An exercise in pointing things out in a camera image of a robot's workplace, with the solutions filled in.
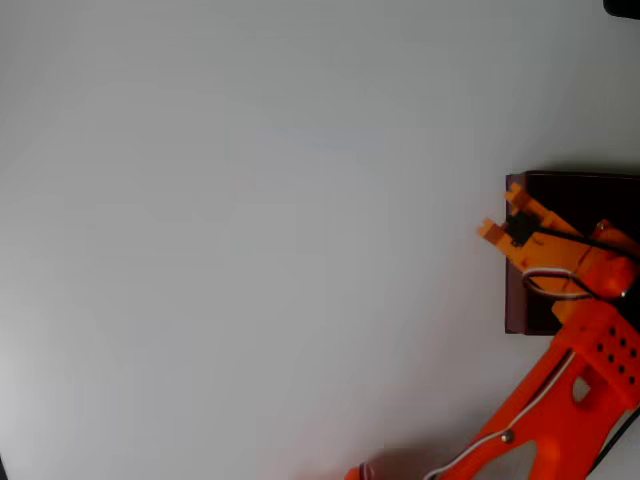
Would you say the dark red box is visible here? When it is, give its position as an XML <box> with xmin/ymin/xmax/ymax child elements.
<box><xmin>504</xmin><ymin>169</ymin><xmax>640</xmax><ymax>336</ymax></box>

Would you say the black object at corner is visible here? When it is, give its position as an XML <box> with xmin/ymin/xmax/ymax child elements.
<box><xmin>602</xmin><ymin>0</ymin><xmax>640</xmax><ymax>20</ymax></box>

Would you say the white and black wire loop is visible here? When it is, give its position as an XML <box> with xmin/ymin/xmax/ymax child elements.
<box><xmin>521</xmin><ymin>268</ymin><xmax>599</xmax><ymax>302</ymax></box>

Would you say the small black camera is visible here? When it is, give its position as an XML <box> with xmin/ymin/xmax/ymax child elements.
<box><xmin>505</xmin><ymin>213</ymin><xmax>539</xmax><ymax>249</ymax></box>

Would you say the orange forked camera mount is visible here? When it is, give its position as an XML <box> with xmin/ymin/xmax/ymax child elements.
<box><xmin>477</xmin><ymin>182</ymin><xmax>564</xmax><ymax>274</ymax></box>

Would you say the white servo wire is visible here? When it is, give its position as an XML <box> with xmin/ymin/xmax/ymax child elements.
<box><xmin>424</xmin><ymin>349</ymin><xmax>576</xmax><ymax>480</ymax></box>

